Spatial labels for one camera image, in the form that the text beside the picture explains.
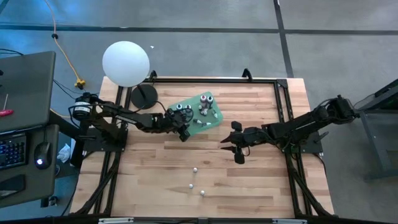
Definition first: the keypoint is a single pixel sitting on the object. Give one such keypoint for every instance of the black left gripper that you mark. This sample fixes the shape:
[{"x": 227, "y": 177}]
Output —
[{"x": 175, "y": 121}]

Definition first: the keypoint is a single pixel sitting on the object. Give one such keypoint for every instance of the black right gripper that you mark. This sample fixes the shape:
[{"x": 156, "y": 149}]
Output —
[{"x": 248, "y": 138}]

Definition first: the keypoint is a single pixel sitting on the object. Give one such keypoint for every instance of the small brown food coloring bottle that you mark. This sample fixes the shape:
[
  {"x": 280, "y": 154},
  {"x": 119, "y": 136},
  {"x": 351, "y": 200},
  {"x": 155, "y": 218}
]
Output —
[{"x": 196, "y": 121}]

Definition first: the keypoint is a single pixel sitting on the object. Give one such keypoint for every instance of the large purple food coloring bottle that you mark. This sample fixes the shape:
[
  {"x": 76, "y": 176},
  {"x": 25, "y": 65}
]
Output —
[{"x": 188, "y": 106}]

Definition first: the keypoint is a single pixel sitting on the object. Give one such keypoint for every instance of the large blue food coloring bottle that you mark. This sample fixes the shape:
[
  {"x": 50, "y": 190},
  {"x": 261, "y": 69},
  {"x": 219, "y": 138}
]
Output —
[{"x": 179, "y": 106}]

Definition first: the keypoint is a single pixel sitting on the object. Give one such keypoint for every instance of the small orange food coloring bottle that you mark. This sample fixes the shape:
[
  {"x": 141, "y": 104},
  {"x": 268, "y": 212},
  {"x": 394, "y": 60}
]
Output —
[{"x": 206, "y": 124}]

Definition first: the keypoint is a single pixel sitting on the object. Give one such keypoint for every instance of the large dark food coloring bottle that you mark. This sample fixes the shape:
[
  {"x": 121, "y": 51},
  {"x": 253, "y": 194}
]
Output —
[{"x": 210, "y": 99}]

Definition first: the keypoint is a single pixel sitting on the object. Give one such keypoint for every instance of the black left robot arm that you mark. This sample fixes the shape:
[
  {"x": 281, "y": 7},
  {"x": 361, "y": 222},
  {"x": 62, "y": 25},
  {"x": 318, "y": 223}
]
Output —
[{"x": 133, "y": 118}]

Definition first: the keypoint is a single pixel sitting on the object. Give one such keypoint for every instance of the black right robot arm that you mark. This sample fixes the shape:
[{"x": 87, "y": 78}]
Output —
[{"x": 298, "y": 126}]

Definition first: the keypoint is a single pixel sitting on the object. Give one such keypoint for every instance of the small blue food coloring bottle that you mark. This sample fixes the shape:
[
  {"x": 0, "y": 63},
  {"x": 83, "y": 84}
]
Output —
[{"x": 191, "y": 186}]

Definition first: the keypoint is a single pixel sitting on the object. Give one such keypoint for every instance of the translucent green plastic tray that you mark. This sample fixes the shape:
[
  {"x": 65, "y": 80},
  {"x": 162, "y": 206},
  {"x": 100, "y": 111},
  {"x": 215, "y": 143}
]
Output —
[{"x": 194, "y": 113}]

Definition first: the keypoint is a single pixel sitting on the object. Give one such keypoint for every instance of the black table clamp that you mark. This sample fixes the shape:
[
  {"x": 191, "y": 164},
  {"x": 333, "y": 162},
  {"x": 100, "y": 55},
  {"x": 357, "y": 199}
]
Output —
[
  {"x": 247, "y": 74},
  {"x": 152, "y": 75}
]

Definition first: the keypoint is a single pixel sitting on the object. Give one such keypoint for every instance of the white globe lamp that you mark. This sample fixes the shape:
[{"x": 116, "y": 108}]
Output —
[{"x": 124, "y": 62}]

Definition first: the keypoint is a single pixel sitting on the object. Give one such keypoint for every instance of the white crumpled tissue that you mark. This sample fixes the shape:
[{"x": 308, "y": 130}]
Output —
[{"x": 64, "y": 154}]

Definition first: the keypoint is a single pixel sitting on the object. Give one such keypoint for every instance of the grey metal cart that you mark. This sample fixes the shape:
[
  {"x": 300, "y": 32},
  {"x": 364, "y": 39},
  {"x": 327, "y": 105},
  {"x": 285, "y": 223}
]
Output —
[{"x": 377, "y": 140}]

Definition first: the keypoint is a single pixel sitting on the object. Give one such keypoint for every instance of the black computer mouse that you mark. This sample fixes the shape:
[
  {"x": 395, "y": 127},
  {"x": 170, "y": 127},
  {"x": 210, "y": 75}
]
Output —
[{"x": 42, "y": 152}]

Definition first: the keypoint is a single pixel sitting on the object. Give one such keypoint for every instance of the black desk caster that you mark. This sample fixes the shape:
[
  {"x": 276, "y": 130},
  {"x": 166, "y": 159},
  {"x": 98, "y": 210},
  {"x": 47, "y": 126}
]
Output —
[{"x": 51, "y": 200}]

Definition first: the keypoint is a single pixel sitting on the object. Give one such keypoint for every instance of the grey desk top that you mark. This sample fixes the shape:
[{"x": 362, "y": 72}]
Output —
[{"x": 28, "y": 87}]

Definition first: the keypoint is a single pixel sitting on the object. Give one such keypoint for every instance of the grey keyboard shelf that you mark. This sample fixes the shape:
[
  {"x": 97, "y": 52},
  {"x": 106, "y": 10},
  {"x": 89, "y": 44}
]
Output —
[{"x": 31, "y": 186}]

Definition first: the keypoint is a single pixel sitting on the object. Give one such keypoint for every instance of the backlit computer keyboard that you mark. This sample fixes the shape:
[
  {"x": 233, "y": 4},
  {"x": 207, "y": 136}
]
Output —
[{"x": 12, "y": 152}]

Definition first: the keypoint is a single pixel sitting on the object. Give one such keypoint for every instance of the black wrist rest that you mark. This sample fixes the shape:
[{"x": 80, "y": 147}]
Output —
[{"x": 11, "y": 186}]

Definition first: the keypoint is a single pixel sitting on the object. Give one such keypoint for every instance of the black metal table frame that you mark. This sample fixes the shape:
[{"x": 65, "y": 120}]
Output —
[{"x": 224, "y": 80}]

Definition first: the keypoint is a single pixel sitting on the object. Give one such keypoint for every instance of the silver aluminium bracket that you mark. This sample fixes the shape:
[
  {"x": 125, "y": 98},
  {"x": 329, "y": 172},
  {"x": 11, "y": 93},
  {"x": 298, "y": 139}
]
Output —
[
  {"x": 116, "y": 221},
  {"x": 289, "y": 221}
]

